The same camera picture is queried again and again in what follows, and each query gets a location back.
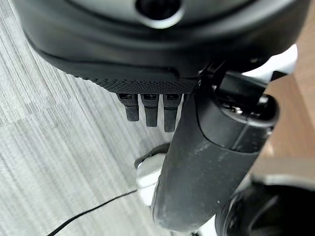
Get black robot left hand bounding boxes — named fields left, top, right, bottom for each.
left=12, top=0, right=306, bottom=232

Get brown wooden cabinet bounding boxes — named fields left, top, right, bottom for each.
left=255, top=0, right=315, bottom=177

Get thin black floor cable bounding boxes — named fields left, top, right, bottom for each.
left=46, top=188, right=138, bottom=236

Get black robot leg joint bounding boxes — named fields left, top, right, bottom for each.
left=215, top=175, right=315, bottom=236

